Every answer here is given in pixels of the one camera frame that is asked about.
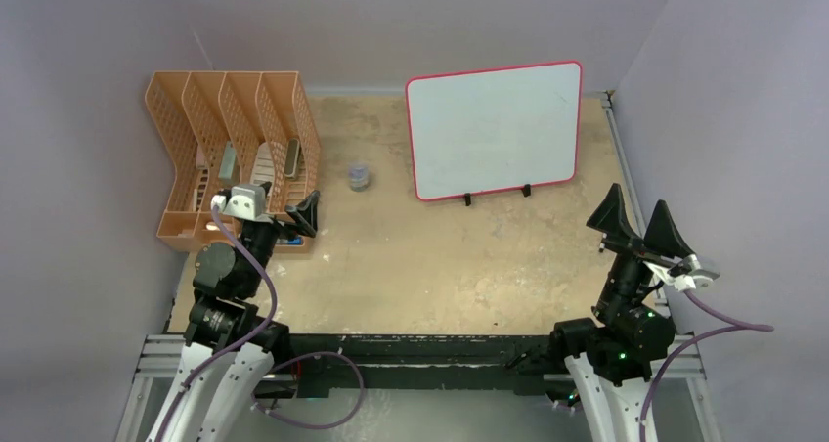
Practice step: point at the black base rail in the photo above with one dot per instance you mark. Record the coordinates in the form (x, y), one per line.
(522, 364)

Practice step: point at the pink-framed whiteboard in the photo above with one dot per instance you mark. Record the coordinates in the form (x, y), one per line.
(494, 130)

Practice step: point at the grey block in organizer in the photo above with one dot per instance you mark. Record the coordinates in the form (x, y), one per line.
(228, 173)

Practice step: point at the orange plastic file organizer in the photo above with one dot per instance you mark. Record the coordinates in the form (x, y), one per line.
(197, 112)

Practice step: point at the small clear plastic jar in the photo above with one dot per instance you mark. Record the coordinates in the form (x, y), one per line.
(359, 177)

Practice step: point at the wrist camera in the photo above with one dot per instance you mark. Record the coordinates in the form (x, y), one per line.
(245, 202)
(689, 273)

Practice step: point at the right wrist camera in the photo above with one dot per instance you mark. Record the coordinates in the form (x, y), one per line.
(689, 273)

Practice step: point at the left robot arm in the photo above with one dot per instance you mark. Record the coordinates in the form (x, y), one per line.
(228, 347)

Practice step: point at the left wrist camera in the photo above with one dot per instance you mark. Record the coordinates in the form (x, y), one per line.
(245, 202)

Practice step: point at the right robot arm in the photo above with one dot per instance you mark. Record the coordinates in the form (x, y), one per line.
(609, 354)

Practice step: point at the grey whiteboard eraser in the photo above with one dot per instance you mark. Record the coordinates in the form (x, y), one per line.
(292, 156)

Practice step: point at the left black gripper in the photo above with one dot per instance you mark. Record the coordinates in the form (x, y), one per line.
(303, 214)

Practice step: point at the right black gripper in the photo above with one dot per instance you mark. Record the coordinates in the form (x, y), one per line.
(660, 236)

